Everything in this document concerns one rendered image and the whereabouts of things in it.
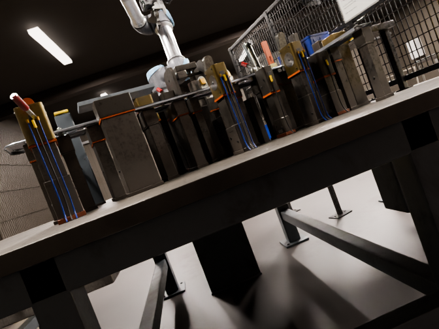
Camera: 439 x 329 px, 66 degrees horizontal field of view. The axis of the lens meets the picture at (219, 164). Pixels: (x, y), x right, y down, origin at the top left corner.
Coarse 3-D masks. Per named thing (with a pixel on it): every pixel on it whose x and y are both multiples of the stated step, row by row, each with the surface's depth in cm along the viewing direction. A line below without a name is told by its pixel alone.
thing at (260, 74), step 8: (256, 72) 139; (264, 72) 135; (272, 72) 136; (264, 80) 136; (272, 80) 135; (264, 88) 138; (272, 88) 135; (264, 96) 140; (272, 96) 136; (272, 104) 138; (280, 104) 135; (272, 112) 139; (280, 112) 136; (280, 120) 136; (288, 120) 137; (280, 128) 138; (288, 128) 137; (280, 136) 139
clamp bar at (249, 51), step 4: (248, 40) 172; (244, 44) 174; (248, 44) 173; (244, 48) 175; (248, 48) 176; (252, 48) 175; (248, 52) 174; (252, 52) 175; (248, 56) 175; (252, 56) 175; (256, 56) 175; (252, 60) 173; (256, 60) 175; (252, 64) 174; (256, 64) 175; (260, 64) 174; (256, 68) 173; (260, 68) 174
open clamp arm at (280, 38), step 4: (280, 32) 142; (276, 36) 143; (280, 36) 142; (284, 36) 143; (276, 40) 143; (280, 40) 142; (284, 40) 143; (280, 44) 143; (284, 44) 143; (280, 48) 143; (280, 56) 145; (280, 60) 146
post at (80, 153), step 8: (56, 120) 150; (64, 120) 151; (72, 120) 153; (80, 144) 153; (80, 152) 153; (80, 160) 152; (88, 160) 154; (88, 168) 153; (88, 176) 153; (88, 184) 152; (96, 184) 154; (96, 192) 153; (96, 200) 153; (104, 200) 154
